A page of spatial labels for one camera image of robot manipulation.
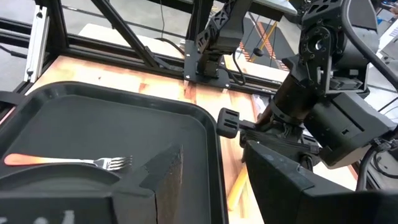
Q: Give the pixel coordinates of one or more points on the round black knob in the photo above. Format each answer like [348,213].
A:
[258,52]

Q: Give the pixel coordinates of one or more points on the black plastic tray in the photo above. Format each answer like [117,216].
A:
[109,124]

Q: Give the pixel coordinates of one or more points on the white metal bracket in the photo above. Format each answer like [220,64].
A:
[37,43]

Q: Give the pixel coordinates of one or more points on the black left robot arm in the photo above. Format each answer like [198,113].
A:
[323,46]

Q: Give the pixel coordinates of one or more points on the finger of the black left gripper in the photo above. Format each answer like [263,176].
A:
[228,123]

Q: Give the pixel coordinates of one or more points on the black round plate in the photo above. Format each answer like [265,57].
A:
[56,180]

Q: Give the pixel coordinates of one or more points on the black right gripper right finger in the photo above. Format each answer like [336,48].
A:
[295,202]

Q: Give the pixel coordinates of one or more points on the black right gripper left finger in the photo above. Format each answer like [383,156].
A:
[168,193]

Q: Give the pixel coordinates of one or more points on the black aluminium rig frame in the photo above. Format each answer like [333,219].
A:
[122,29]

